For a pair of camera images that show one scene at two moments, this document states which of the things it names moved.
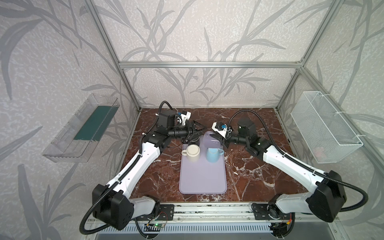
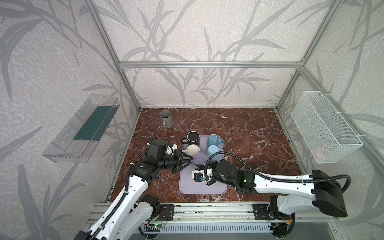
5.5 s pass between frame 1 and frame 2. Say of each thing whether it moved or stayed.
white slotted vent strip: stayed
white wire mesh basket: stayed
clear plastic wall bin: stayed
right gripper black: moved
